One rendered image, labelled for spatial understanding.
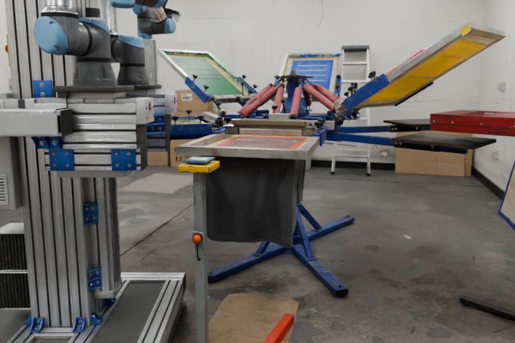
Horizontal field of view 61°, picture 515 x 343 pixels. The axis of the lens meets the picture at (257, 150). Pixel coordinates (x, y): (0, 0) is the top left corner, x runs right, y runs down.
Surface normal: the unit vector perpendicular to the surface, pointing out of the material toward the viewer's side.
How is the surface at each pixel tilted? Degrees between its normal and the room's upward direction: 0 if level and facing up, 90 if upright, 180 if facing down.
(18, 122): 90
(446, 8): 90
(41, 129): 90
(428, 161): 75
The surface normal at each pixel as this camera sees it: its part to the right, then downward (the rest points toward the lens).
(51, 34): -0.43, 0.26
